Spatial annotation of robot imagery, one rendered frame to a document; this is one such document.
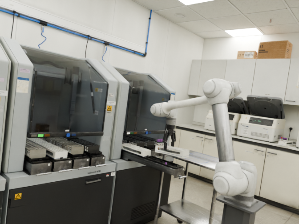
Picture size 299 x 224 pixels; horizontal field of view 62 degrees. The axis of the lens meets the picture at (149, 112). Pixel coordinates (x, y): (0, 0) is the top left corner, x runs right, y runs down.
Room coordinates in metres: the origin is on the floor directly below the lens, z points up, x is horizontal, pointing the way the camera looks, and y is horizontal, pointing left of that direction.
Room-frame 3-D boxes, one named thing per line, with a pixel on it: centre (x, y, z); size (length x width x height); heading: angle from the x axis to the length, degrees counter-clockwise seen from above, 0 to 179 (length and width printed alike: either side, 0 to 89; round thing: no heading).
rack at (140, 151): (2.25, 0.08, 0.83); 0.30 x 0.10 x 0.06; 49
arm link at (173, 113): (2.17, -0.18, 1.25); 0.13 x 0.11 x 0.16; 134
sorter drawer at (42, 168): (1.82, 0.90, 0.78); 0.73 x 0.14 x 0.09; 49
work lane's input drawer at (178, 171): (2.13, -0.05, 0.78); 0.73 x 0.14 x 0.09; 49
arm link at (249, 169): (1.68, -0.70, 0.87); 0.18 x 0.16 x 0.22; 134
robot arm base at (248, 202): (1.70, -0.72, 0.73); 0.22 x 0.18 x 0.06; 139
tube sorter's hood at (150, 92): (2.64, 0.18, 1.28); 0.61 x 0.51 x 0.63; 139
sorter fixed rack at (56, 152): (1.84, 0.69, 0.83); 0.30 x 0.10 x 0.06; 49
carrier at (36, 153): (1.66, 0.72, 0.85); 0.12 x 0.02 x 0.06; 139
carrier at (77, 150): (1.89, 0.52, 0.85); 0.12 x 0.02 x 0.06; 140
